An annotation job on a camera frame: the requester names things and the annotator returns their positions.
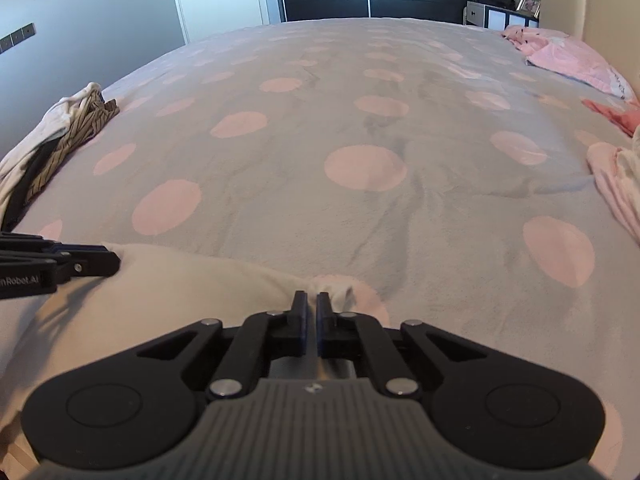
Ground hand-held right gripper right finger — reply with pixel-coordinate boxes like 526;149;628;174
315;290;490;402

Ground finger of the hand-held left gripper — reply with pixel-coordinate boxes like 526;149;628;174
0;232;63;261
0;244;122;282

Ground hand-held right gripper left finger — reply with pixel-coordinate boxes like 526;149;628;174
136;289;309;402

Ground cream shirt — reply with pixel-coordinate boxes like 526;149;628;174
0;242;361;456

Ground black garment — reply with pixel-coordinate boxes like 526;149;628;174
2;140;61;231

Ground cream white garment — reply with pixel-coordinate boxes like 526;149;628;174
0;82;106;221

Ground grey bed cover pink dots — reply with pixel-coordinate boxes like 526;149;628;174
0;17;640;480

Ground light pink garment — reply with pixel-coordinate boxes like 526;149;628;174
586;141;640;251

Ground white nightstand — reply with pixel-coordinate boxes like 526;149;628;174
465;1;541;31

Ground pink pillow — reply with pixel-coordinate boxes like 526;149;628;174
526;35;638;101

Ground beige padded headboard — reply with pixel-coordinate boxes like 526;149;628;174
540;0;640;101

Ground wall switch panel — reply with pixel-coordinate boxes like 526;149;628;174
0;22;37;53

